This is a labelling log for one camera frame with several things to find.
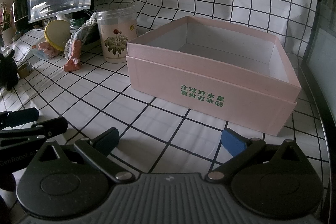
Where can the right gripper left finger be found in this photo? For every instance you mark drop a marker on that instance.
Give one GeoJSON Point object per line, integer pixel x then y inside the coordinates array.
{"type": "Point", "coordinates": [95, 153]}

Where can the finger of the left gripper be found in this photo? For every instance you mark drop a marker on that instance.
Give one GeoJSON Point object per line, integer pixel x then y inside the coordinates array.
{"type": "Point", "coordinates": [16, 118]}
{"type": "Point", "coordinates": [42, 130]}

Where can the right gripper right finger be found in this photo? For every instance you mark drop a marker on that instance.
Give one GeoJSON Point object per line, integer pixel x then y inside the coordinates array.
{"type": "Point", "coordinates": [242, 149]}

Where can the black plush toy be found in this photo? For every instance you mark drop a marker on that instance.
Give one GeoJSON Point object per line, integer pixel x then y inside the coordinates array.
{"type": "Point", "coordinates": [9, 71]}

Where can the blue wet wipes pack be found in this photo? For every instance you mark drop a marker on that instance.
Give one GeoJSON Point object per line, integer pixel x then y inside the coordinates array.
{"type": "Point", "coordinates": [34, 49]}

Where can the small tape roll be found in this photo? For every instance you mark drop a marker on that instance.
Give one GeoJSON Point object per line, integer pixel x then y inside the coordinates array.
{"type": "Point", "coordinates": [24, 70]}

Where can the pink cardboard box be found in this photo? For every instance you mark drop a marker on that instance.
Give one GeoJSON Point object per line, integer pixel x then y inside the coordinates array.
{"type": "Point", "coordinates": [225, 70]}

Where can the potted plant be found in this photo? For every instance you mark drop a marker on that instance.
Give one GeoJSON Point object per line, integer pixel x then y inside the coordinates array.
{"type": "Point", "coordinates": [7, 31]}

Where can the yellow round lid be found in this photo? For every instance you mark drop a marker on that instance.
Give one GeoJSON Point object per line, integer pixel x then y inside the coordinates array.
{"type": "Point", "coordinates": [57, 33]}

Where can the green lidded jar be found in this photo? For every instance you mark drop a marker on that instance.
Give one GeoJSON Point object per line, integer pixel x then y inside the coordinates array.
{"type": "Point", "coordinates": [78, 18]}

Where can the clear floral plastic jar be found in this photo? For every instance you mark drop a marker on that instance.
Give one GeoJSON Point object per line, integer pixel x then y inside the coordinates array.
{"type": "Point", "coordinates": [116, 26]}

